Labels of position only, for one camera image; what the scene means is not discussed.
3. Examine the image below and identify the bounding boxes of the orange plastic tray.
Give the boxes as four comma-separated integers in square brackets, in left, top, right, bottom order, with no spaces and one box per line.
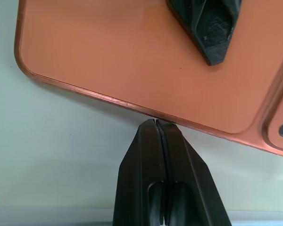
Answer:
[13,0,283,160]

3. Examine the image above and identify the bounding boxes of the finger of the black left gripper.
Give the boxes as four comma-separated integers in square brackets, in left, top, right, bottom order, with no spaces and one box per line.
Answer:
[165,0,241,66]

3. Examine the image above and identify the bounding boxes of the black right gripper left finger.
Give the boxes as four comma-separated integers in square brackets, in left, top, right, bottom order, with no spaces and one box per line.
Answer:
[112,118,167,226]

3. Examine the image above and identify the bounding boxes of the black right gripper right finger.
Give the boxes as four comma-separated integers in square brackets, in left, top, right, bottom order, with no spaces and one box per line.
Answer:
[155,119,232,226]

